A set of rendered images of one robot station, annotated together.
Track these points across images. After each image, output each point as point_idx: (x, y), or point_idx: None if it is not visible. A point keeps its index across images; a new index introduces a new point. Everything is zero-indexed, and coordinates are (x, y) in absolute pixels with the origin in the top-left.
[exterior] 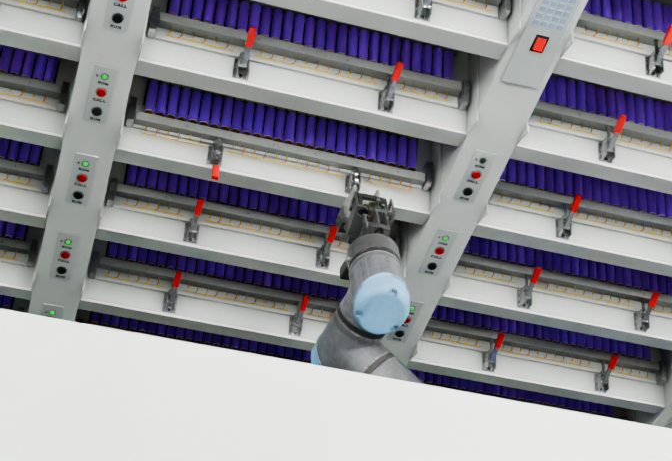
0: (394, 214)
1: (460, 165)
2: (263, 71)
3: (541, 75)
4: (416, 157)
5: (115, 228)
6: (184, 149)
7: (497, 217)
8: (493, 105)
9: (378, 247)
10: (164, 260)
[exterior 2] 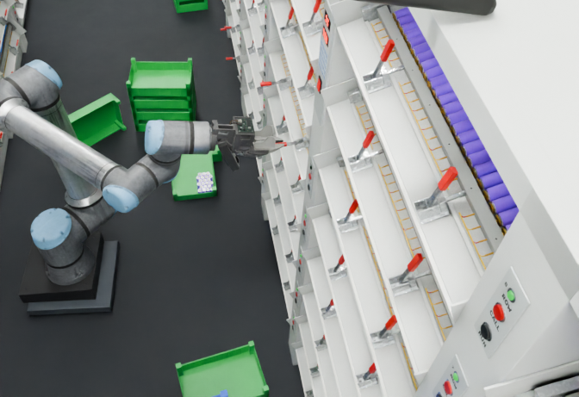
0: (236, 134)
1: (308, 163)
2: (293, 40)
3: (320, 114)
4: None
5: (270, 103)
6: (283, 74)
7: (324, 228)
8: (314, 125)
9: (192, 124)
10: None
